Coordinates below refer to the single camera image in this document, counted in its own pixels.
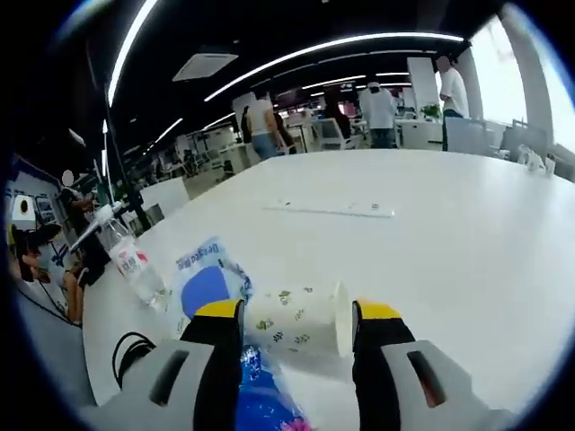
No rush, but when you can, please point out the ceiling air vent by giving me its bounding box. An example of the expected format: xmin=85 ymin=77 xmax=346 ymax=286
xmin=172 ymin=52 xmax=239 ymax=83

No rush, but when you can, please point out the person's left hand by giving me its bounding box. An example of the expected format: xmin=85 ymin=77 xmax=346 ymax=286
xmin=11 ymin=251 xmax=49 ymax=285

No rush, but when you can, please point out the blue white plastic package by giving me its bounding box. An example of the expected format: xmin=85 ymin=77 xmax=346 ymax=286
xmin=168 ymin=235 xmax=253 ymax=343

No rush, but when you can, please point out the black stand pole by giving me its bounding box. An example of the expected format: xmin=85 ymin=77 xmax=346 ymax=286
xmin=87 ymin=40 xmax=147 ymax=234

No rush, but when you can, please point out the black cable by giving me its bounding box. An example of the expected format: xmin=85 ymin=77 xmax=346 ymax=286
xmin=111 ymin=330 xmax=156 ymax=390

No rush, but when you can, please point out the clear plastic bottle red label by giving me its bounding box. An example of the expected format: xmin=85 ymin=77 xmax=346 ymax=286
xmin=96 ymin=204 xmax=168 ymax=307

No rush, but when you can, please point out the white table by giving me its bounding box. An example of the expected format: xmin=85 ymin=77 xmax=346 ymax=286
xmin=83 ymin=147 xmax=575 ymax=431

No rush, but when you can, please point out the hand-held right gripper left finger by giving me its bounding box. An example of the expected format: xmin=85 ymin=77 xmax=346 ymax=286
xmin=84 ymin=299 xmax=247 ymax=431

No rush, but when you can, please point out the blue flowered tissue pack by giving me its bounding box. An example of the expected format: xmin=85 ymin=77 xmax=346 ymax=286
xmin=237 ymin=343 xmax=315 ymax=431

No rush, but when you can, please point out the white patterned paper cup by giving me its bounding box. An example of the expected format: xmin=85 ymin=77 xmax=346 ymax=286
xmin=244 ymin=280 xmax=351 ymax=358

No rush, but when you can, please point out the grey chair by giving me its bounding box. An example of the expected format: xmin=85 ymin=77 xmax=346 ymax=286
xmin=444 ymin=116 xmax=487 ymax=156

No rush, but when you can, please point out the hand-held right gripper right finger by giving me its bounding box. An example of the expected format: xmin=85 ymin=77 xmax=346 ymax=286
xmin=351 ymin=299 xmax=511 ymax=431

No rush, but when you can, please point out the long ceiling light strip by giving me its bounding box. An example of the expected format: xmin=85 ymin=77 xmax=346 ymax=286
xmin=204 ymin=33 xmax=464 ymax=103

